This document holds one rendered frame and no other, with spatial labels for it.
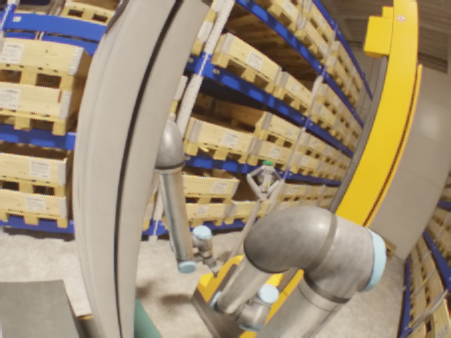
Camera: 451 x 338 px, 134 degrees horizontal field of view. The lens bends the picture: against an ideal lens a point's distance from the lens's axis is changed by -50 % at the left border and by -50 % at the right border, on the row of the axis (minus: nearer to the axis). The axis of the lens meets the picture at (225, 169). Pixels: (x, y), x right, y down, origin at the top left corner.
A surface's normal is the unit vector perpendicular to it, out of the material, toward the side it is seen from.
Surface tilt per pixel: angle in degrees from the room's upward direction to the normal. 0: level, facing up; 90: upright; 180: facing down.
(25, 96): 90
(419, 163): 90
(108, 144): 90
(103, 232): 90
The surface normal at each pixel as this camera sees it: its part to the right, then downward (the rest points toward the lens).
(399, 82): -0.77, -0.11
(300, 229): -0.49, -0.51
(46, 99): 0.54, 0.40
